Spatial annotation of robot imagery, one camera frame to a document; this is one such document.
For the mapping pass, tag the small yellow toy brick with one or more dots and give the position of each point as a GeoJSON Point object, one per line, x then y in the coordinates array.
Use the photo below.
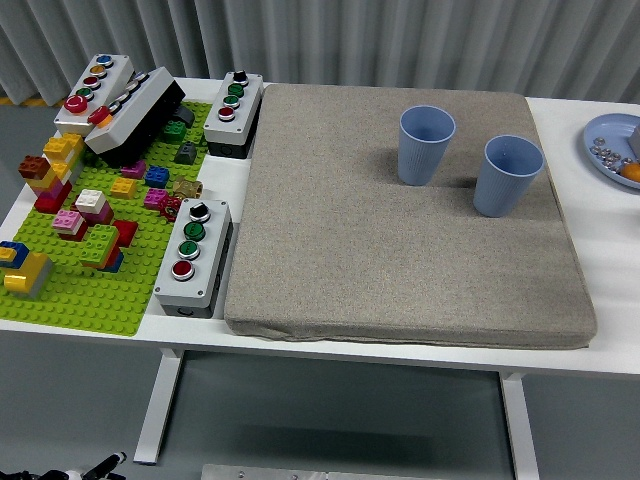
{"type": "Point", "coordinates": [59, 170]}
{"type": "Point", "coordinates": [123, 188]}

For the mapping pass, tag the blue ribbed plastic cup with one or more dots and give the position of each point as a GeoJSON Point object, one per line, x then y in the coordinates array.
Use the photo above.
{"type": "Point", "coordinates": [420, 155]}
{"type": "Point", "coordinates": [500, 190]}

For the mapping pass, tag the tilted grey-black control box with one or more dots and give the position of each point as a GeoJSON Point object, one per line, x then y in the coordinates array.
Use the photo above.
{"type": "Point", "coordinates": [145, 95]}

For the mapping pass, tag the green studded baseplate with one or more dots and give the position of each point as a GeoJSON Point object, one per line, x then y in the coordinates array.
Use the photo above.
{"type": "Point", "coordinates": [100, 300]}

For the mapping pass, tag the magenta toy brick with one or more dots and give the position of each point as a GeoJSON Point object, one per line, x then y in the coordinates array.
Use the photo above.
{"type": "Point", "coordinates": [134, 170]}
{"type": "Point", "coordinates": [52, 190]}
{"type": "Point", "coordinates": [154, 198]}
{"type": "Point", "coordinates": [102, 215]}

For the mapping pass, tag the white toy brick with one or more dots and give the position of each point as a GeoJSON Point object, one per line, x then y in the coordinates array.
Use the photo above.
{"type": "Point", "coordinates": [91, 199]}

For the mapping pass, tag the grey pleated curtain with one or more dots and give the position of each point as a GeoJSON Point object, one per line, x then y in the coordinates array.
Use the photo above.
{"type": "Point", "coordinates": [150, 30]}

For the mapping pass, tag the five-button grey control box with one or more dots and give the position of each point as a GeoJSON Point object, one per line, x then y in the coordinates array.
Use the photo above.
{"type": "Point", "coordinates": [117, 70]}

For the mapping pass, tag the large yellow toy brick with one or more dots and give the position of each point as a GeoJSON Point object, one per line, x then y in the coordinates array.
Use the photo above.
{"type": "Point", "coordinates": [25, 272]}

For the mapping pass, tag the brown toy brick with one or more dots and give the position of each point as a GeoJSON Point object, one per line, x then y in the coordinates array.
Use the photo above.
{"type": "Point", "coordinates": [34, 167]}

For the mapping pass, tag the red toy brick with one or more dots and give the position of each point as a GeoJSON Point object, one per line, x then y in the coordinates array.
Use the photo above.
{"type": "Point", "coordinates": [75, 235]}
{"type": "Point", "coordinates": [126, 231]}
{"type": "Point", "coordinates": [47, 204]}

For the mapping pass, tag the grey metal block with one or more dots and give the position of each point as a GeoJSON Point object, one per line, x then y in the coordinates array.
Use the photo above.
{"type": "Point", "coordinates": [635, 140]}

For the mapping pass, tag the large green toy brick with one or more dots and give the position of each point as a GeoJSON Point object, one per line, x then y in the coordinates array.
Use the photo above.
{"type": "Point", "coordinates": [100, 240]}

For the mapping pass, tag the small blue toy brick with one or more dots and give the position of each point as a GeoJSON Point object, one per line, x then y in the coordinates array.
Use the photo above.
{"type": "Point", "coordinates": [156, 176]}

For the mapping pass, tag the orange fruit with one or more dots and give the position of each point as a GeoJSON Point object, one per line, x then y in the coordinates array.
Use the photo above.
{"type": "Point", "coordinates": [631, 172]}

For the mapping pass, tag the pink toy brick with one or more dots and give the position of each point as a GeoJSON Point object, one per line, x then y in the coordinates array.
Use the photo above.
{"type": "Point", "coordinates": [67, 220]}

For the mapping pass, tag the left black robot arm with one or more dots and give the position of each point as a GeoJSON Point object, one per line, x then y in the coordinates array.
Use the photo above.
{"type": "Point", "coordinates": [25, 476]}

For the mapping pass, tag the grey-brown fabric mat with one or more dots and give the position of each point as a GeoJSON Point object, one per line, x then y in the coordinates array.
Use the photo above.
{"type": "Point", "coordinates": [375, 250]}

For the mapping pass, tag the white table leg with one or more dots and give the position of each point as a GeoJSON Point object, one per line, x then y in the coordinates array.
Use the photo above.
{"type": "Point", "coordinates": [155, 410]}
{"type": "Point", "coordinates": [520, 425]}

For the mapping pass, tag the blue plate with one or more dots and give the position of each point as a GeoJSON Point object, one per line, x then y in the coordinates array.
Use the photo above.
{"type": "Point", "coordinates": [612, 132]}

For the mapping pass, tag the four-button grey control box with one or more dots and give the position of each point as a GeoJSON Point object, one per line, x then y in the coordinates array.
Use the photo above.
{"type": "Point", "coordinates": [210, 250]}
{"type": "Point", "coordinates": [250, 100]}

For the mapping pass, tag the dark grey slope brick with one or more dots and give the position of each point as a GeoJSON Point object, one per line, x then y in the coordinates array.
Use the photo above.
{"type": "Point", "coordinates": [186, 152]}

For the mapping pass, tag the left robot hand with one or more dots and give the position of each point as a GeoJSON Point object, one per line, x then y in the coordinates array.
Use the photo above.
{"type": "Point", "coordinates": [97, 467]}

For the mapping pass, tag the small green toy brick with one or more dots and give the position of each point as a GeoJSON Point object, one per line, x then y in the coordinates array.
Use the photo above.
{"type": "Point", "coordinates": [174, 131]}

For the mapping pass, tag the black curved toy piece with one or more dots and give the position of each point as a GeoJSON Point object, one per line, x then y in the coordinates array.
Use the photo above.
{"type": "Point", "coordinates": [184, 116]}

